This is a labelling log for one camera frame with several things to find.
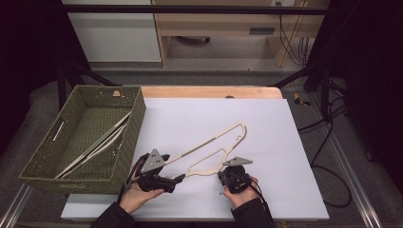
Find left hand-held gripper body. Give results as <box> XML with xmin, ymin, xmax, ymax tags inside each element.
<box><xmin>137</xmin><ymin>147</ymin><xmax>177</xmax><ymax>195</ymax></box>

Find white table mat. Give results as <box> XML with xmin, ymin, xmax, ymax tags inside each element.
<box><xmin>60</xmin><ymin>97</ymin><xmax>331</xmax><ymax>222</ymax></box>

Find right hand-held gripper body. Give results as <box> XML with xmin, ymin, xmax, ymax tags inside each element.
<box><xmin>217</xmin><ymin>156</ymin><xmax>254</xmax><ymax>195</ymax></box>

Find hand-held gripper black cable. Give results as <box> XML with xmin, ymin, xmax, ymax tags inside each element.
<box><xmin>117</xmin><ymin>157</ymin><xmax>143</xmax><ymax>204</ymax></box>
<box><xmin>248</xmin><ymin>163</ymin><xmax>354</xmax><ymax>224</ymax></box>

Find yellow and black tool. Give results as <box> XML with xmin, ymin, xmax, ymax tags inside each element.
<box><xmin>293</xmin><ymin>92</ymin><xmax>312</xmax><ymax>107</ymax></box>

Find black floor cable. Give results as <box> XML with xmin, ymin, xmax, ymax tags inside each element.
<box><xmin>297</xmin><ymin>94</ymin><xmax>348</xmax><ymax>138</ymax></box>

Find light wooden desk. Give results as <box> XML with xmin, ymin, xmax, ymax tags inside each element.
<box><xmin>151</xmin><ymin>0</ymin><xmax>331</xmax><ymax>68</ymax></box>

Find person's left hand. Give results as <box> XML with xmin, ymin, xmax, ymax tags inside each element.
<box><xmin>119</xmin><ymin>180</ymin><xmax>166</xmax><ymax>215</ymax></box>

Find beige wooden clothes hanger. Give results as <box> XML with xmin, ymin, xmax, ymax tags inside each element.
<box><xmin>54</xmin><ymin>111</ymin><xmax>133</xmax><ymax>181</ymax></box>
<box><xmin>163</xmin><ymin>122</ymin><xmax>249</xmax><ymax>179</ymax></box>

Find black horizontal frame bar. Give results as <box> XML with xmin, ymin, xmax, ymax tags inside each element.
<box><xmin>61</xmin><ymin>4</ymin><xmax>329</xmax><ymax>15</ymax></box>

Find black metal frame leg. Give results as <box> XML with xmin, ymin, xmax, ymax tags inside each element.
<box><xmin>271</xmin><ymin>59</ymin><xmax>333</xmax><ymax>119</ymax></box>
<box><xmin>56</xmin><ymin>59</ymin><xmax>124</xmax><ymax>110</ymax></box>

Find left hand-held gripper black cable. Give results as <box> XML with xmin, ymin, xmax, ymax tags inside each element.
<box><xmin>117</xmin><ymin>157</ymin><xmax>143</xmax><ymax>204</ymax></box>

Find green woven basket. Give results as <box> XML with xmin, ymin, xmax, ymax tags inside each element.
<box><xmin>18</xmin><ymin>85</ymin><xmax>147</xmax><ymax>196</ymax></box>

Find person's right hand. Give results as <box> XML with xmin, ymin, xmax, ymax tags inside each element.
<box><xmin>221</xmin><ymin>176</ymin><xmax>259</xmax><ymax>209</ymax></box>

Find right hand-held gripper black cable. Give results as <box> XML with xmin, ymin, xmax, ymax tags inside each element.
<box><xmin>248</xmin><ymin>163</ymin><xmax>354</xmax><ymax>224</ymax></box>

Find grey drawer handle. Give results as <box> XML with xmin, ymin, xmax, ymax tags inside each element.
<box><xmin>248</xmin><ymin>27</ymin><xmax>276</xmax><ymax>35</ymax></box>

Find white cabinet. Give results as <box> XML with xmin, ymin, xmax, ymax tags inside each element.
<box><xmin>61</xmin><ymin>0</ymin><xmax>163</xmax><ymax>63</ymax></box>

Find aluminium rail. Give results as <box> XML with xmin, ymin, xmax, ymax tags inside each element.
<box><xmin>307</xmin><ymin>94</ymin><xmax>384</xmax><ymax>228</ymax></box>
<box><xmin>0</xmin><ymin>184</ymin><xmax>33</xmax><ymax>228</ymax></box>

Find black hanging wall cables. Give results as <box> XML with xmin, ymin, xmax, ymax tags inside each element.
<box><xmin>276</xmin><ymin>1</ymin><xmax>311</xmax><ymax>67</ymax></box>

